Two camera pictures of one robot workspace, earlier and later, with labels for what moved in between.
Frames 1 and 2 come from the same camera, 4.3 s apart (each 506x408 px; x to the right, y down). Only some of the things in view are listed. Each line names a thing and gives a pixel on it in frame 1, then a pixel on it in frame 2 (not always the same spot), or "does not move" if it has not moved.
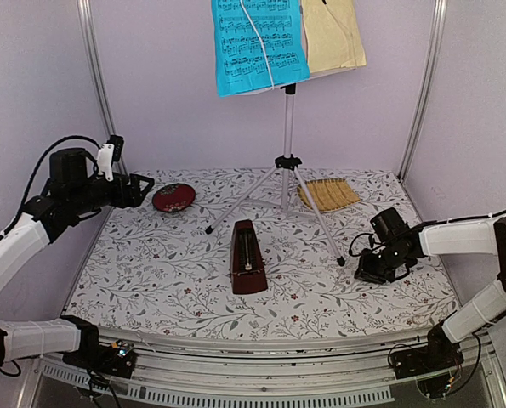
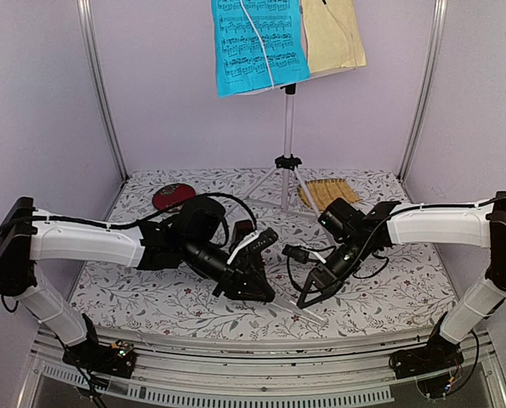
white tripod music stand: [286, 164] does not move
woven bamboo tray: [327, 194] does not move
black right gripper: [367, 273] -> [325, 280]
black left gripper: [134, 198] -> [236, 280]
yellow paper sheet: [333, 37] does not move
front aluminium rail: [297, 370] does not move
